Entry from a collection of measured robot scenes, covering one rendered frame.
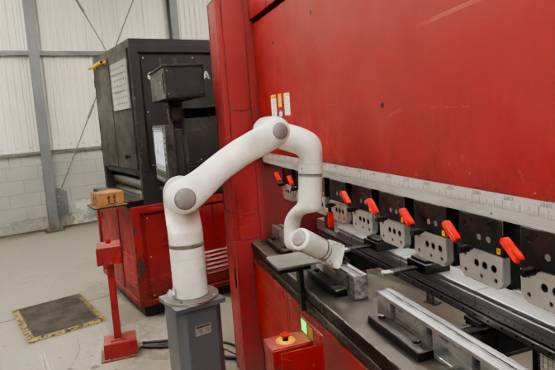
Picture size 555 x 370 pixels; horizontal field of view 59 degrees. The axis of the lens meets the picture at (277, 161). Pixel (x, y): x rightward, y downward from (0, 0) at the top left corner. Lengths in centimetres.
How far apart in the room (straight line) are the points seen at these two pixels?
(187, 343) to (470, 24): 130
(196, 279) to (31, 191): 722
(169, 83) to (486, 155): 208
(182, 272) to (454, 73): 106
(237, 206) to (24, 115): 626
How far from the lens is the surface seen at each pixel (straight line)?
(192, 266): 172
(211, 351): 182
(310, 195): 180
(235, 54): 289
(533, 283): 119
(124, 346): 381
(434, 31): 137
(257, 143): 169
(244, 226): 293
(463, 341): 150
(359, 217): 181
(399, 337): 165
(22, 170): 880
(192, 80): 298
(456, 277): 193
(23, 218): 888
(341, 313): 190
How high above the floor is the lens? 162
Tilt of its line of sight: 6 degrees down
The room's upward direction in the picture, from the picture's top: 4 degrees counter-clockwise
